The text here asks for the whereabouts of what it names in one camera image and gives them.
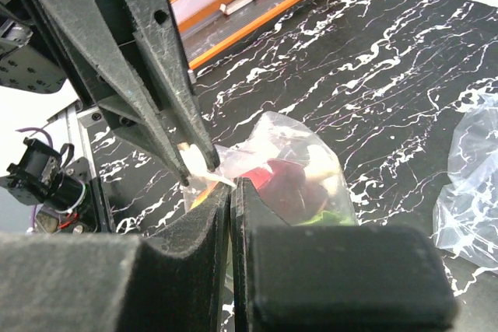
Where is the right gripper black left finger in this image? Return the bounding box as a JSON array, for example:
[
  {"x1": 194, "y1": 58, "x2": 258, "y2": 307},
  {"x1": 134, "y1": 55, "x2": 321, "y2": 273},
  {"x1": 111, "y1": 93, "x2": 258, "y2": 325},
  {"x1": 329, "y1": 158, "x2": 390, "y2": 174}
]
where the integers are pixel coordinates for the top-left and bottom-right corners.
[{"x1": 1, "y1": 184, "x2": 230, "y2": 331}]

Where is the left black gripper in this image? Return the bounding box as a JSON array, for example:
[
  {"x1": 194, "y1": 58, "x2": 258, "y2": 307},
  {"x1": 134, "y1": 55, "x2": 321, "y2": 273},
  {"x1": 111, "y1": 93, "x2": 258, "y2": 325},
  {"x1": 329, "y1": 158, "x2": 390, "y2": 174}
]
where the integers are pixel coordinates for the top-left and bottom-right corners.
[{"x1": 13, "y1": 0, "x2": 220, "y2": 184}]

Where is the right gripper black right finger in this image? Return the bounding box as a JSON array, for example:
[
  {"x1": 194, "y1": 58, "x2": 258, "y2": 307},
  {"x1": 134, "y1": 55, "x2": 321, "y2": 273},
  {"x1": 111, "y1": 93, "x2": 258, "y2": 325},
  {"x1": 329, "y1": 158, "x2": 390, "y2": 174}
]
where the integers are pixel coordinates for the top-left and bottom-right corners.
[{"x1": 230, "y1": 178, "x2": 458, "y2": 331}]

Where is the clear bag with green leaf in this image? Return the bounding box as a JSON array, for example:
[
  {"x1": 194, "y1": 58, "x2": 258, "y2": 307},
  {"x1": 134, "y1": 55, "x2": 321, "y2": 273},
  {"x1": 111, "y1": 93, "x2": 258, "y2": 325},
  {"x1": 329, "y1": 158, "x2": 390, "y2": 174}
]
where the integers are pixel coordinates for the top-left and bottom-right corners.
[{"x1": 181, "y1": 111, "x2": 357, "y2": 225}]

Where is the clear zip bag red slider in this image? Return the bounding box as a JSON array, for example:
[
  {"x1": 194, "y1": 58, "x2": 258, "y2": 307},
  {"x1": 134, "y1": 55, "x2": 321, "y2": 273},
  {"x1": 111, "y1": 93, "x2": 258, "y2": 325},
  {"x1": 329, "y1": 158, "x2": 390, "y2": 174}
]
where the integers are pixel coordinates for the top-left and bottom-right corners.
[{"x1": 433, "y1": 93, "x2": 497, "y2": 273}]

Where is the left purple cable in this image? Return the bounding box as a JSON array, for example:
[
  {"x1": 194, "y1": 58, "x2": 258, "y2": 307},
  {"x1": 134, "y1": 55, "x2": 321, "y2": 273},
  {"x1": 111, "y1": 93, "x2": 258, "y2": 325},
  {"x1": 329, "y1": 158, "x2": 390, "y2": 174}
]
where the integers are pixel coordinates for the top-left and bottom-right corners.
[{"x1": 15, "y1": 126, "x2": 55, "y2": 228}]

